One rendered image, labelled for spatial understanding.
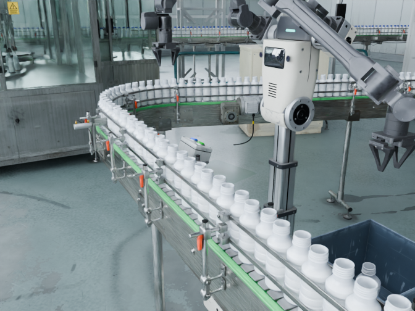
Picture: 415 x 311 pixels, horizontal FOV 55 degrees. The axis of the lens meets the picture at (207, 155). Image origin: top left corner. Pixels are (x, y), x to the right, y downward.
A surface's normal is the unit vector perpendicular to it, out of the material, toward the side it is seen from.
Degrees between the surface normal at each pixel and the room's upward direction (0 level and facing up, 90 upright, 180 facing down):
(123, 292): 0
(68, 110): 90
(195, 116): 90
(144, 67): 90
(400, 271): 90
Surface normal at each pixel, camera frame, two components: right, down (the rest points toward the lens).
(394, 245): -0.88, 0.16
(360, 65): -0.50, 0.09
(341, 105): 0.18, 0.33
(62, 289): 0.00, -0.94
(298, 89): 0.46, 0.47
